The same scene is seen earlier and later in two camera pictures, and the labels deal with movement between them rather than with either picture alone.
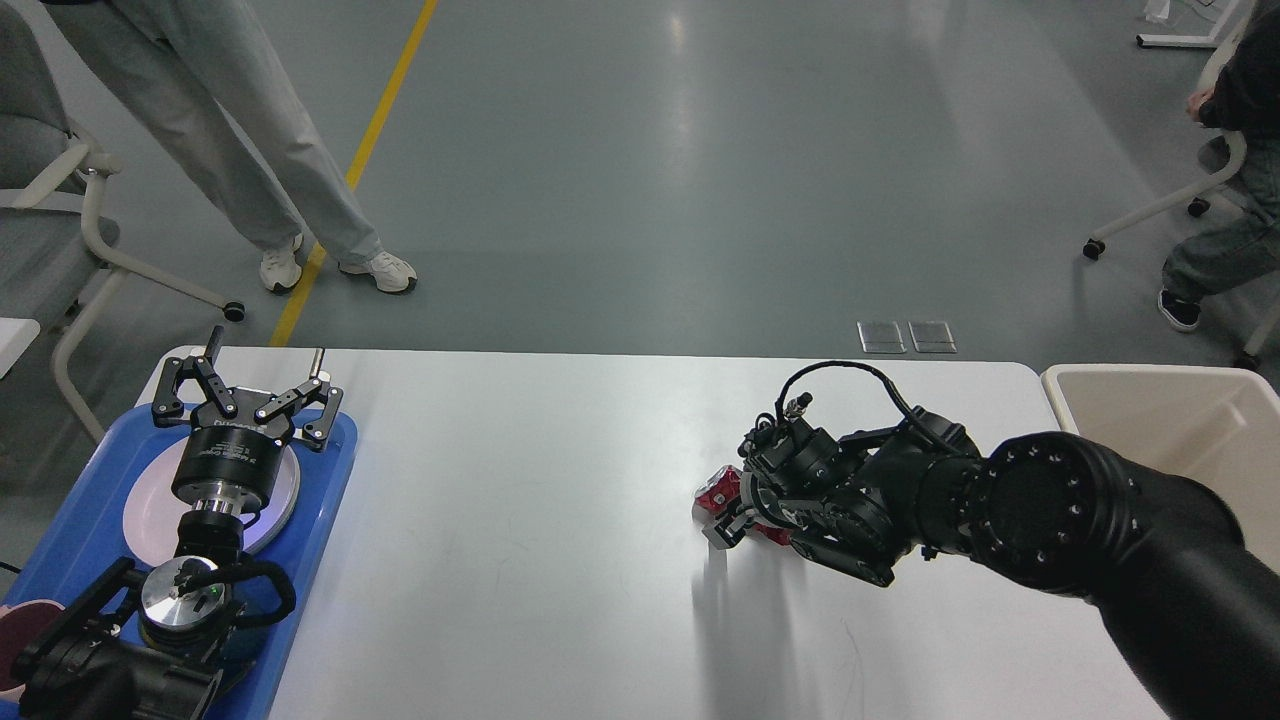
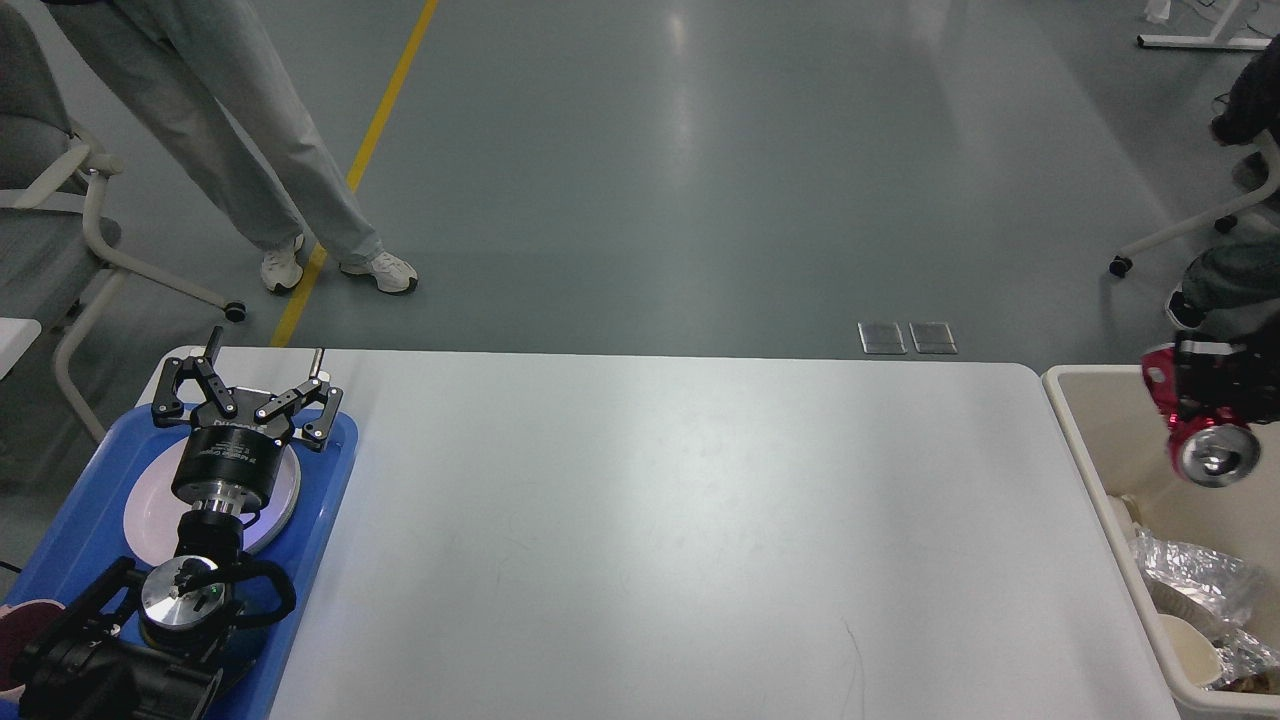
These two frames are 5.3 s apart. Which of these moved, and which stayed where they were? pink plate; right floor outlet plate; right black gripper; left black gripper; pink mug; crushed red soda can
Moved: crushed red soda can; right black gripper
Stayed: right floor outlet plate; left black gripper; pink mug; pink plate
